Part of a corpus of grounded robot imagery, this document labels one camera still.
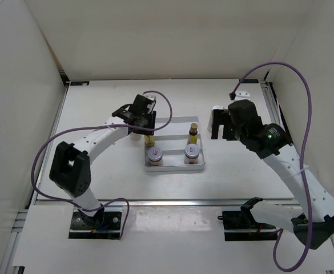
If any white shaker bottle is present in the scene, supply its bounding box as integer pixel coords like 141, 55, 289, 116
130, 133, 142, 140
207, 105, 224, 134

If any yellow small bottle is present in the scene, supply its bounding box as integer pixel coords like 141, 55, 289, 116
187, 123, 198, 144
144, 135, 155, 147

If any sauce jar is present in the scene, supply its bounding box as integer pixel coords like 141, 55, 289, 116
184, 143, 200, 164
147, 146, 163, 166

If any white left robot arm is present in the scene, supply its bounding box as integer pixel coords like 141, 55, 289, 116
49, 94, 156, 228

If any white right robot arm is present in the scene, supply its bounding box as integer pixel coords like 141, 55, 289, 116
211, 99, 334, 249

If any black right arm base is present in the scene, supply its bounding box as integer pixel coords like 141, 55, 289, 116
218, 197, 278, 241

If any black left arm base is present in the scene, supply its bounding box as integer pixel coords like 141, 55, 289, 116
68, 207, 124, 240

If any white divided tray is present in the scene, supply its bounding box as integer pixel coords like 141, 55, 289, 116
144, 116, 206, 172

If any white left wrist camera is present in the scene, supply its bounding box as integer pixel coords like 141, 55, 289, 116
143, 94, 156, 104

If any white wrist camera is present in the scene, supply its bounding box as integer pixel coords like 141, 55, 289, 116
234, 91, 252, 101
143, 94, 156, 104

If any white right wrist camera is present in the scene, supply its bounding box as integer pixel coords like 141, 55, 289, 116
234, 91, 252, 101

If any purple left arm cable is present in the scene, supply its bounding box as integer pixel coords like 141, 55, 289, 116
31, 90, 173, 213

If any aluminium frame rail front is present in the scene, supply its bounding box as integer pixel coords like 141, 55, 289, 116
98, 199, 253, 208

